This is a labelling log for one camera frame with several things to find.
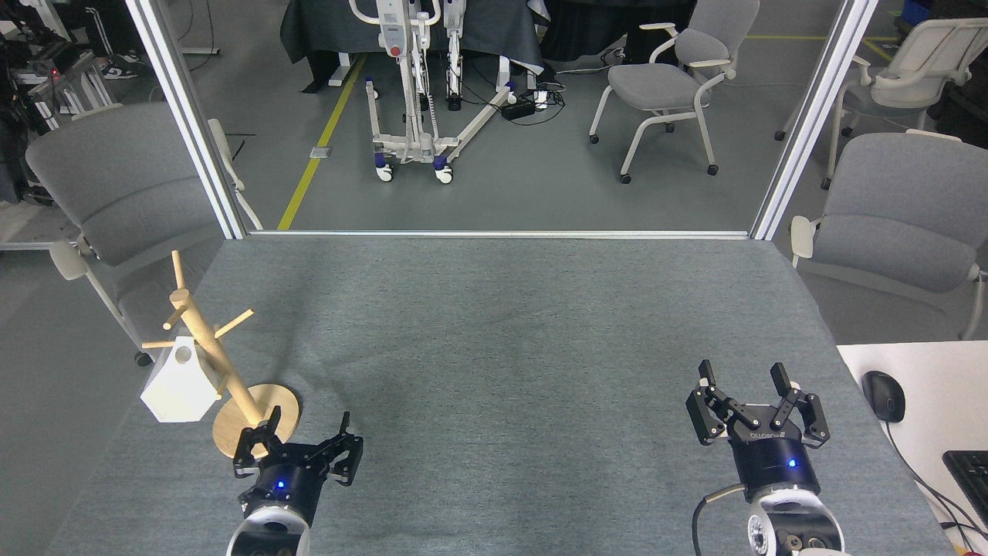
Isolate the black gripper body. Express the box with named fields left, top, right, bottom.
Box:
left=239, top=446, right=331, bottom=527
left=729, top=421, right=821, bottom=504

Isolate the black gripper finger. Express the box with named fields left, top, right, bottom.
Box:
left=234, top=405, right=283, bottom=478
left=770, top=362, right=830, bottom=449
left=313, top=412, right=364, bottom=487
left=686, top=360, right=746, bottom=446

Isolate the white faceted cup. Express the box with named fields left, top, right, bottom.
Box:
left=140, top=335, right=222, bottom=423

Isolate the wooden cup rack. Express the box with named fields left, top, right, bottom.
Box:
left=142, top=249, right=301, bottom=458

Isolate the metal equipment rack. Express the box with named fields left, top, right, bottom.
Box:
left=0, top=39, right=117, bottom=134

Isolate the black computer mouse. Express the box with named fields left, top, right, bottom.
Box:
left=861, top=371, right=906, bottom=423

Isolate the white desk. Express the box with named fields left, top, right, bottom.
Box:
left=837, top=341, right=988, bottom=556

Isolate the black keyboard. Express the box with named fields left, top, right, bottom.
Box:
left=942, top=450, right=988, bottom=534

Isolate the black power strip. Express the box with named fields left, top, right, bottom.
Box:
left=500, top=91, right=566, bottom=122

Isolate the white stand on wheels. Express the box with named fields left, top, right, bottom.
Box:
left=349, top=0, right=519, bottom=185

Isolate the table with black cloth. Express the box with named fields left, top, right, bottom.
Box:
left=279, top=0, right=545, bottom=93

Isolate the person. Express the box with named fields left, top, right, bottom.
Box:
left=81, top=0, right=146, bottom=80

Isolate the black mouse cable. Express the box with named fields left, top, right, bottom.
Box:
left=884, top=421, right=988, bottom=537

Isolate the grey chair with white frame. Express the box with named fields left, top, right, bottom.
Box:
left=789, top=130, right=988, bottom=341
left=25, top=102, right=263, bottom=368
left=775, top=17, right=988, bottom=190
left=588, top=0, right=761, bottom=185

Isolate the silver table edge rail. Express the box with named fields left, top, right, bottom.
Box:
left=247, top=229, right=751, bottom=240

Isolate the silver post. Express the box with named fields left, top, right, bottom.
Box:
left=123, top=0, right=248, bottom=240
left=750, top=0, right=881, bottom=240

